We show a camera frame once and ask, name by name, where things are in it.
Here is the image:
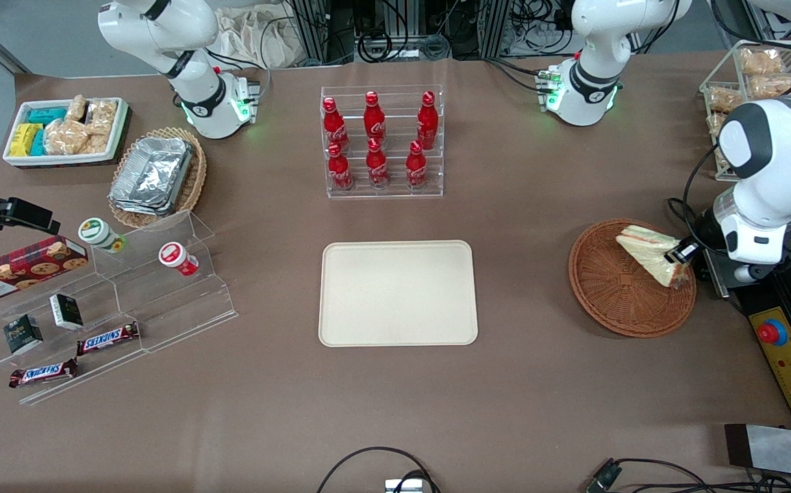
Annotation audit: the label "triangle sandwich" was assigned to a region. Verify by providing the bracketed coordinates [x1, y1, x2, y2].
[616, 225, 692, 289]

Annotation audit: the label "brown round wicker basket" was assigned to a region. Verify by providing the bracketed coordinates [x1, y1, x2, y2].
[568, 218, 698, 339]

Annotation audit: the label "white rectangular snack tray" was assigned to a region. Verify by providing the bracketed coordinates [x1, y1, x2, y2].
[3, 97, 129, 167]

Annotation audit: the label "light oval wicker basket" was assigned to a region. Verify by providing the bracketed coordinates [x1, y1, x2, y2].
[108, 127, 208, 230]

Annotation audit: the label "beige plastic tray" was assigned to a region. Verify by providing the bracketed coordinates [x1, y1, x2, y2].
[318, 240, 479, 348]

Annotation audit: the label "red tartan cookie box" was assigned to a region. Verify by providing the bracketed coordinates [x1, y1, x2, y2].
[0, 236, 89, 305]

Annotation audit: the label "yellow snack pack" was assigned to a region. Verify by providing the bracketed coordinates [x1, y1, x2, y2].
[10, 123, 43, 157]

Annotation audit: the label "green lid cup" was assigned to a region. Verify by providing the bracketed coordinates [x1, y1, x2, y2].
[78, 218, 126, 254]

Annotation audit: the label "red emergency stop button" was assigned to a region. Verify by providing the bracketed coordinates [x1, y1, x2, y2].
[757, 318, 788, 348]

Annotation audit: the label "small black white box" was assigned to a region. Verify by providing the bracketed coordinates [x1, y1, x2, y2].
[49, 293, 84, 331]

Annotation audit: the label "stacked aluminium foil trays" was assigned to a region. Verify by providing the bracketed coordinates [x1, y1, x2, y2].
[109, 137, 194, 217]

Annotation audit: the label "black machine yellow panel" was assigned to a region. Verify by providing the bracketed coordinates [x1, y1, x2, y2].
[694, 205, 791, 432]

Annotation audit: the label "Snickers chocolate bar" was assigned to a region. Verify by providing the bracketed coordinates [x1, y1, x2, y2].
[9, 358, 79, 389]
[77, 322, 140, 357]

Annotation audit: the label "red lid cup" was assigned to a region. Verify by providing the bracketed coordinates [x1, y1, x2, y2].
[158, 242, 199, 277]

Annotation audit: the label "clear acrylic stepped stand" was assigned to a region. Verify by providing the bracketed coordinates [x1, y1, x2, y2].
[0, 211, 239, 406]

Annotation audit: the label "grey black flat board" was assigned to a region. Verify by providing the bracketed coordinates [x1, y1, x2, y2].
[724, 423, 791, 480]

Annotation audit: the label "beige cloth bag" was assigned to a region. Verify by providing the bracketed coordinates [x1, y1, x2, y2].
[214, 3, 314, 69]

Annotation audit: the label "red cola bottle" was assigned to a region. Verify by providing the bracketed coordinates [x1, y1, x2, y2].
[364, 91, 387, 143]
[366, 138, 390, 189]
[327, 142, 354, 191]
[406, 140, 428, 190]
[417, 91, 439, 150]
[323, 97, 350, 153]

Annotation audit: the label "clear acrylic bottle rack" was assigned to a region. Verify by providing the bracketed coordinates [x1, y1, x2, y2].
[320, 85, 445, 199]

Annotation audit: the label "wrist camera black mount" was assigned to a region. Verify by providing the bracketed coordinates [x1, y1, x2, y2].
[734, 262, 779, 284]

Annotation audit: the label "black machine power cable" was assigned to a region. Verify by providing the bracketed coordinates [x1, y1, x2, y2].
[667, 197, 709, 255]

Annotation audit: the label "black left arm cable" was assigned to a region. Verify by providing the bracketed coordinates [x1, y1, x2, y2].
[681, 0, 791, 237]

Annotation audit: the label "white wire rack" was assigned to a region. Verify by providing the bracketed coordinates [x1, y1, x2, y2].
[700, 40, 791, 183]

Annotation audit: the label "black arm base cables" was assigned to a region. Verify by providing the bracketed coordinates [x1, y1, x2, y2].
[484, 58, 555, 94]

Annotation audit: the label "black cable with connector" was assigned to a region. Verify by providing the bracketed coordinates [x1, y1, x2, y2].
[586, 457, 791, 493]

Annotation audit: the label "coiled black cable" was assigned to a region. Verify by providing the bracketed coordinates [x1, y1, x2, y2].
[356, 29, 394, 61]

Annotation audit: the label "black looped cable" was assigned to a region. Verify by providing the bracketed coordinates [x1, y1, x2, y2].
[316, 446, 441, 493]

